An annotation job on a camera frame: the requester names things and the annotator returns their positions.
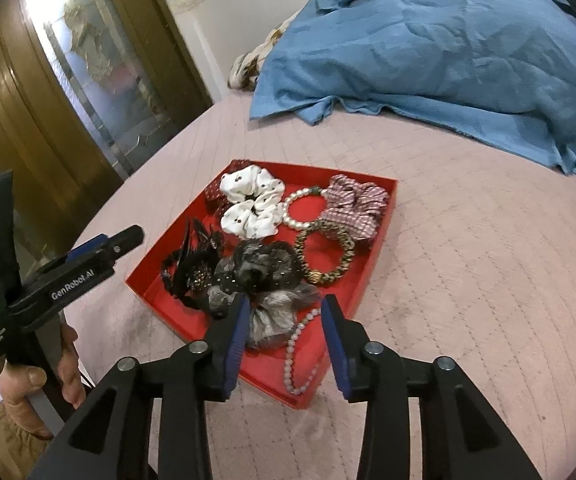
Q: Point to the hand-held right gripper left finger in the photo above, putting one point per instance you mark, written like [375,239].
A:
[235,340]

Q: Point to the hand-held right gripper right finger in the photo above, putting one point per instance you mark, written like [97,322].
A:
[333,345]

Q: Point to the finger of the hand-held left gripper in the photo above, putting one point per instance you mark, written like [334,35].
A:
[118,242]

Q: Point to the red tray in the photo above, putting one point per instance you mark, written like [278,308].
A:
[268,370]

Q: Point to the black feather hair accessory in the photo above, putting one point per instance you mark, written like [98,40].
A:
[195,270]

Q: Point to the white spotted scrunchie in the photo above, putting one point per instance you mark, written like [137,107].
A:
[240,185]

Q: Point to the person's left hand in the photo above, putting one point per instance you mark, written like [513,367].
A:
[20,385]

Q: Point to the grey scrunchie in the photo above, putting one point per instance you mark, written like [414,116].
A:
[268,321]

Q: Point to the dark red scrunchie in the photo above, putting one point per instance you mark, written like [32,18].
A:
[213,194]

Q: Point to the pink plaid scrunchie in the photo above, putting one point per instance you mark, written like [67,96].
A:
[353,210]

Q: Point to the wooden glass panel door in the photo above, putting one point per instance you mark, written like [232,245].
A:
[68,85]

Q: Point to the patterned white brown cloth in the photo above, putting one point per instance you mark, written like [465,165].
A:
[248,67]

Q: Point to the blue shirt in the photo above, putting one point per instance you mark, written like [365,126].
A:
[443,50]

